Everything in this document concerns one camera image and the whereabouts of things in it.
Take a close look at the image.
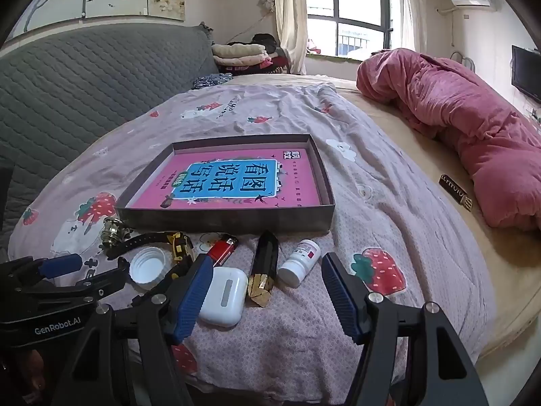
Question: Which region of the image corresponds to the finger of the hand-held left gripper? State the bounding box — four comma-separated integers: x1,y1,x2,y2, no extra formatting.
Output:
0,254,84,292
19,259,131,305

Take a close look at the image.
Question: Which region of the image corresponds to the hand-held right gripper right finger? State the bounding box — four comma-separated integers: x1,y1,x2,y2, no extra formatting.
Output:
321,253,483,406

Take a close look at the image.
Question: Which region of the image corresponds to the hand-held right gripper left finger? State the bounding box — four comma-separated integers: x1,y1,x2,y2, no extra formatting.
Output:
63,255,214,406

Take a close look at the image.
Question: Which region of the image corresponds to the white earbuds case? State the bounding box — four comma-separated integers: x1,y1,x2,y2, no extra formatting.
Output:
198,266,249,328

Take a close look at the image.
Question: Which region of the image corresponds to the white plastic lid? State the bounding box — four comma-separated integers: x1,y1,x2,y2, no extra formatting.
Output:
129,246,170,292

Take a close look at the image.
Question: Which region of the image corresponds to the brass knob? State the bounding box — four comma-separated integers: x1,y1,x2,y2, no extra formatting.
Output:
101,217,132,248

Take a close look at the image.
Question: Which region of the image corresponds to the small white pill bottle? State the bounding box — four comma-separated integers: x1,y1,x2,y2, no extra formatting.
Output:
278,239,323,289

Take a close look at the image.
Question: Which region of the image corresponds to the black block with gold end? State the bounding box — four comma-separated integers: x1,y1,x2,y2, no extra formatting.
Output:
246,229,280,309

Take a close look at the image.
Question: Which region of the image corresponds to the grey shallow box tray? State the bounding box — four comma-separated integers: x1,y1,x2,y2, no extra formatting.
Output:
115,134,336,234

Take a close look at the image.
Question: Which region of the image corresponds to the red lighter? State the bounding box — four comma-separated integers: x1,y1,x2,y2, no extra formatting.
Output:
207,233,238,268

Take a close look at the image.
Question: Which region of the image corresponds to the pink strawberry printed blanket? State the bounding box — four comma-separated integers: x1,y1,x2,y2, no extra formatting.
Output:
8,82,497,394

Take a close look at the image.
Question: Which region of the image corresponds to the pink and blue book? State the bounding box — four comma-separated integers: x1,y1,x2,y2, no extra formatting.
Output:
127,148,323,210

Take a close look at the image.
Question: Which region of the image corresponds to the beige bed sheet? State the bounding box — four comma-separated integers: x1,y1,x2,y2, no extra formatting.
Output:
228,74,541,360

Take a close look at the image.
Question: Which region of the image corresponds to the dark packet with gold print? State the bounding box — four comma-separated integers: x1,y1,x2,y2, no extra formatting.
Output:
438,172,474,212

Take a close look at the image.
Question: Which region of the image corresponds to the grey quilted sofa cover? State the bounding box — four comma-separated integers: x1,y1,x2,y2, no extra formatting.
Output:
0,23,220,263

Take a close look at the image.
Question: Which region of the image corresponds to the blue patterned cloth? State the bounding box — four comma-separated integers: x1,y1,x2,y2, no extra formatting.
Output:
192,73,234,90

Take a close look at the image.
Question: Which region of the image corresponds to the pink duvet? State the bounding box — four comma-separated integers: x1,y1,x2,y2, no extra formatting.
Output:
356,48,541,233

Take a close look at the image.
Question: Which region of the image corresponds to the pink folded blanket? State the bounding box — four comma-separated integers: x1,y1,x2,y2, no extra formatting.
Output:
213,53,271,68

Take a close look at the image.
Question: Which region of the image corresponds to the beige folded blanket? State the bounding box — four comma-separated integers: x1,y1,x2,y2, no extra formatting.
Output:
211,43,268,57

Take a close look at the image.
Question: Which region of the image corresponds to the pile of dark clothes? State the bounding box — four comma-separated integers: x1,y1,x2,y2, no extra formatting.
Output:
228,33,290,73

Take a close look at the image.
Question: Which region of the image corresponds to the cream curtain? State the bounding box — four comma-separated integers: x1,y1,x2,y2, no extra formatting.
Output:
389,0,427,53
273,0,309,76

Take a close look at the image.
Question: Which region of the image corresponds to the black television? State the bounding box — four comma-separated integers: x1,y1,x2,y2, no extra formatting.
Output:
511,44,541,104

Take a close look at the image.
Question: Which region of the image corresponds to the window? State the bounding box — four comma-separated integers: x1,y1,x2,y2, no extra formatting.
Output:
305,0,394,58

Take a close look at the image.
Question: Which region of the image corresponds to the metal wire rack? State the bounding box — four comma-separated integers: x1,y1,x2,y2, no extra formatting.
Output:
449,50,476,72

